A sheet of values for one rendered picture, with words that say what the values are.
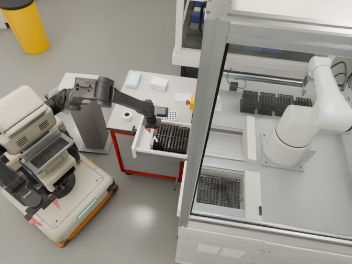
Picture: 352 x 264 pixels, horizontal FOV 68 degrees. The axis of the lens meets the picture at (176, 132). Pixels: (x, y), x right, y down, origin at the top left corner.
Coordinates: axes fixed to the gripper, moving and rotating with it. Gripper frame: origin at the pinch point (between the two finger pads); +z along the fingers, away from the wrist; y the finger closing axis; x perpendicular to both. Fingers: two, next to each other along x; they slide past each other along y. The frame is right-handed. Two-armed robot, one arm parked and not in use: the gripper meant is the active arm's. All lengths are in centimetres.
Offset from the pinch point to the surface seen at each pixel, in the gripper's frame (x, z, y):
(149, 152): 9.1, 8.8, 1.1
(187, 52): -83, -4, -10
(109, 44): -215, 72, 117
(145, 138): -3.7, 11.6, 6.9
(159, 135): -2.8, 6.4, -3.0
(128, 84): -54, 10, 33
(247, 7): 50, -95, -37
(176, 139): -1.6, 6.7, -13.7
